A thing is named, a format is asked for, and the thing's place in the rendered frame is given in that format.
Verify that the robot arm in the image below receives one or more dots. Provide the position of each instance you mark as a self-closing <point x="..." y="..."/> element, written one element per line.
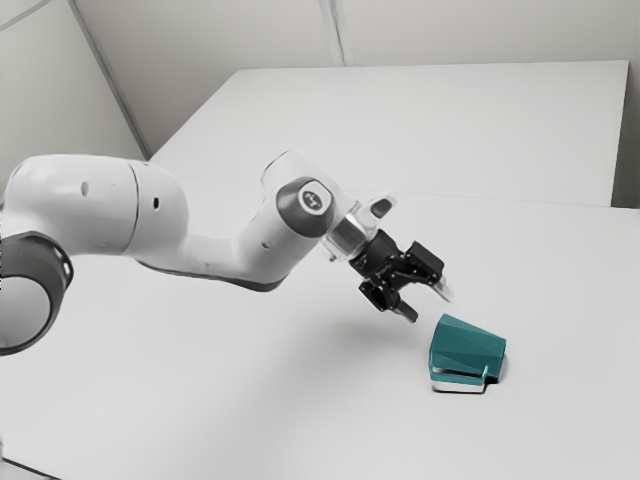
<point x="150" y="220"/>

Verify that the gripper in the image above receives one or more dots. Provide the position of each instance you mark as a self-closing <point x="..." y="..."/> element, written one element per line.
<point x="379" y="256"/>

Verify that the teal faceted mug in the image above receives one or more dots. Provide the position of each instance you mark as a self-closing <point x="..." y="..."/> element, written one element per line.
<point x="465" y="350"/>

